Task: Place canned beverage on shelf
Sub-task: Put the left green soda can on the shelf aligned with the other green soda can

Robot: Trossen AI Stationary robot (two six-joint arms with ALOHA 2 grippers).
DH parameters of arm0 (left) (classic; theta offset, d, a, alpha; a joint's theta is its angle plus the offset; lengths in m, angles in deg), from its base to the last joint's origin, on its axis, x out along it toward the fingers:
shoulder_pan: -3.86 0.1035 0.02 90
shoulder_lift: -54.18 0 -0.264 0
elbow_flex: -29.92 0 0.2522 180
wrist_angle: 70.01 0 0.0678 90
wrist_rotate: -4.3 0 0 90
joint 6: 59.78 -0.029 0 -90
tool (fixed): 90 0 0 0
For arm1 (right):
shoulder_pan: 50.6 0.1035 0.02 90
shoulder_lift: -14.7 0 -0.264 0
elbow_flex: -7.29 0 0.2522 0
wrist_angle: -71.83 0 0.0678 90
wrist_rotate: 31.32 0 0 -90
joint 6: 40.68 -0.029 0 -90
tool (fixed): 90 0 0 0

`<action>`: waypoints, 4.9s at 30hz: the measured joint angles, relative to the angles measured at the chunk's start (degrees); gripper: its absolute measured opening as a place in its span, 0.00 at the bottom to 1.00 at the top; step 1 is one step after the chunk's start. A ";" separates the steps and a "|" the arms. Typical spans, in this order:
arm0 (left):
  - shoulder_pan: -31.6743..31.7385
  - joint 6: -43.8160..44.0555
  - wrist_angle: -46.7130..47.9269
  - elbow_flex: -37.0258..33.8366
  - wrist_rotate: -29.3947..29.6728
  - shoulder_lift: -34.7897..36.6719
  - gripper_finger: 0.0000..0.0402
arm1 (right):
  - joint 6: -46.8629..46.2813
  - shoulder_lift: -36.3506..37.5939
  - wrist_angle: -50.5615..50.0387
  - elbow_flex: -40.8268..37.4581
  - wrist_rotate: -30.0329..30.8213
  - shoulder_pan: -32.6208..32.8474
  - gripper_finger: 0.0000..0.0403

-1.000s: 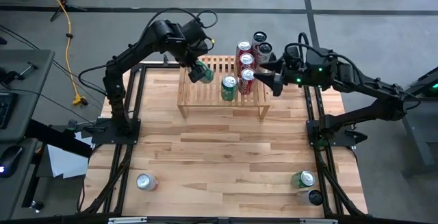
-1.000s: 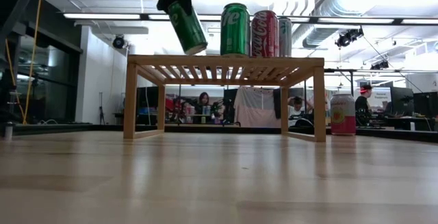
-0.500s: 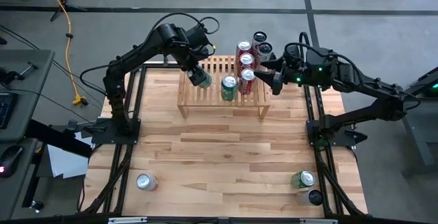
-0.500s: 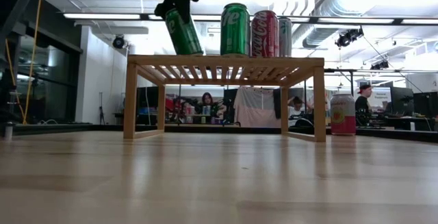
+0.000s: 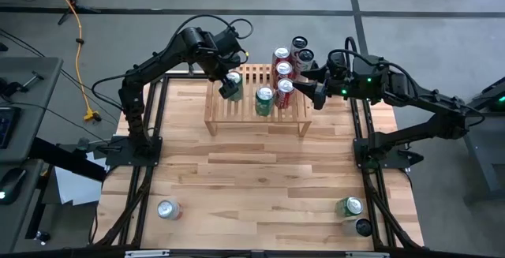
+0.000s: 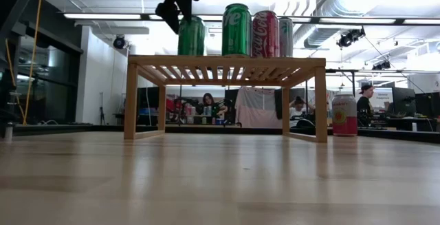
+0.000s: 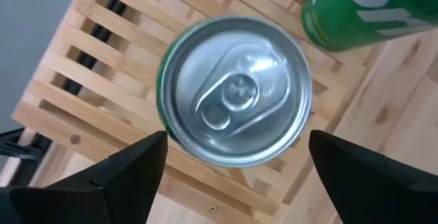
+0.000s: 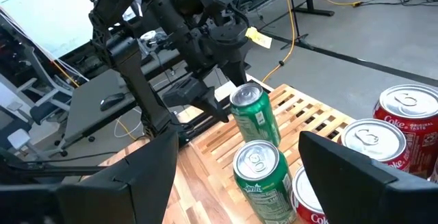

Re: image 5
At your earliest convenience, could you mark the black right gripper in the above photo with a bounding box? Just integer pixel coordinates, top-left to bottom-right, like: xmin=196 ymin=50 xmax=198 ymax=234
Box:
xmin=294 ymin=50 xmax=395 ymax=110

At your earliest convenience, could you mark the black diagonal beam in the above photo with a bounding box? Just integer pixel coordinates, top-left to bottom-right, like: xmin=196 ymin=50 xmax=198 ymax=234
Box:
xmin=29 ymin=137 xmax=107 ymax=183

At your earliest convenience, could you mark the green soda can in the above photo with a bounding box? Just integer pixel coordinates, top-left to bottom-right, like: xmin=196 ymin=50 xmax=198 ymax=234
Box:
xmin=255 ymin=85 xmax=276 ymax=117
xmin=335 ymin=196 xmax=365 ymax=219
xmin=225 ymin=70 xmax=245 ymax=103

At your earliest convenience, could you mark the black computer mouse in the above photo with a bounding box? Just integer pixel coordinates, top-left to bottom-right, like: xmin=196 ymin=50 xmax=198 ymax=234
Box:
xmin=0 ymin=166 xmax=28 ymax=206

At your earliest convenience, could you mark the yellow extension cable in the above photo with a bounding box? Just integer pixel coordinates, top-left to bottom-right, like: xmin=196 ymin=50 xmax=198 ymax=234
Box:
xmin=41 ymin=0 xmax=103 ymax=123

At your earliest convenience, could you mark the tall slim white can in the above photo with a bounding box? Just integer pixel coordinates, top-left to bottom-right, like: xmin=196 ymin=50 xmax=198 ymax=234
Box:
xmin=290 ymin=36 xmax=309 ymax=56
xmin=296 ymin=47 xmax=316 ymax=73

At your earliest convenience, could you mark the pink and white can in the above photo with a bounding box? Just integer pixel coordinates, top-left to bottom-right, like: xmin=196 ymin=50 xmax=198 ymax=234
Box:
xmin=156 ymin=198 xmax=184 ymax=222

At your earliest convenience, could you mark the pale can with dark lid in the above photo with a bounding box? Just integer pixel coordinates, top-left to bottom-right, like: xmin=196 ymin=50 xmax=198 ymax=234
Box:
xmin=341 ymin=217 xmax=374 ymax=238

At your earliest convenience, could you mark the black clamp tool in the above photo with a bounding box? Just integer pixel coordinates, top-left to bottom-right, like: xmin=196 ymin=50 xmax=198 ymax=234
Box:
xmin=0 ymin=70 xmax=45 ymax=98

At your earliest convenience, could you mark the grey metal stand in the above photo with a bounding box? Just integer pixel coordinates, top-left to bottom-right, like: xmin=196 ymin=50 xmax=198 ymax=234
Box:
xmin=461 ymin=76 xmax=505 ymax=206

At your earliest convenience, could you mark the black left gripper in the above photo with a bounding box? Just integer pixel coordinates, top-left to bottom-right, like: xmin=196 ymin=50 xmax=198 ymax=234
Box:
xmin=204 ymin=28 xmax=242 ymax=99

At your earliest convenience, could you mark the black tripod stand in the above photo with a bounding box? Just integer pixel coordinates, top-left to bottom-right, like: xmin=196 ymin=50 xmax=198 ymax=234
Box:
xmin=46 ymin=0 xmax=102 ymax=26

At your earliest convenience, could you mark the black table frame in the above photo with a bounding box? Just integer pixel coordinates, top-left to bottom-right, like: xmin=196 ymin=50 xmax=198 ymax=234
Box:
xmin=92 ymin=70 xmax=212 ymax=248
xmin=349 ymin=72 xmax=425 ymax=249

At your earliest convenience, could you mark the black front rail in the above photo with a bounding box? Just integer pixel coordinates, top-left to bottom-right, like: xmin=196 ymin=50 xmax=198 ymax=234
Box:
xmin=0 ymin=245 xmax=505 ymax=258

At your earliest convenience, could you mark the black keyboard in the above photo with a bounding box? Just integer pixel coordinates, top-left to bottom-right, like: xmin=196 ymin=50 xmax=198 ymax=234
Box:
xmin=0 ymin=107 xmax=21 ymax=150

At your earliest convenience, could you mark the grey desk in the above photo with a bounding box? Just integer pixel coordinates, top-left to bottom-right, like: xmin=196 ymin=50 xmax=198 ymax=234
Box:
xmin=0 ymin=56 xmax=64 ymax=164
xmin=0 ymin=159 xmax=45 ymax=254

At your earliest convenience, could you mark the black right table frame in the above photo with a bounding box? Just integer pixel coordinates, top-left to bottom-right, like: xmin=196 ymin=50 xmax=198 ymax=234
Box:
xmin=349 ymin=72 xmax=425 ymax=249

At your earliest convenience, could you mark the black left table frame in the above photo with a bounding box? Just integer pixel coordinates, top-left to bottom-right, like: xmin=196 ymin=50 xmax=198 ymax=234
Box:
xmin=92 ymin=70 xmax=212 ymax=248

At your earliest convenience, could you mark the wooden slatted shelf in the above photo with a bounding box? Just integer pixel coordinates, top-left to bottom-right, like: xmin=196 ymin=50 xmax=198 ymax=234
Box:
xmin=204 ymin=63 xmax=313 ymax=138

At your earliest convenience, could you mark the white paper sheet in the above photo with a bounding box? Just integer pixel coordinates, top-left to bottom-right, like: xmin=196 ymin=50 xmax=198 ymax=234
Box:
xmin=54 ymin=151 xmax=106 ymax=207

